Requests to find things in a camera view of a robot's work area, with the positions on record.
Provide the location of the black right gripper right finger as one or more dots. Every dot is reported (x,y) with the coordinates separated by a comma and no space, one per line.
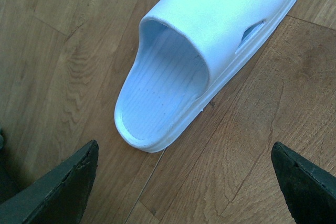
(309,190)

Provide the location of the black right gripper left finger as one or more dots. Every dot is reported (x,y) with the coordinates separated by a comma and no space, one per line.
(60,196)

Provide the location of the light blue slide slipper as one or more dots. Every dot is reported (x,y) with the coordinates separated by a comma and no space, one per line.
(188,50)

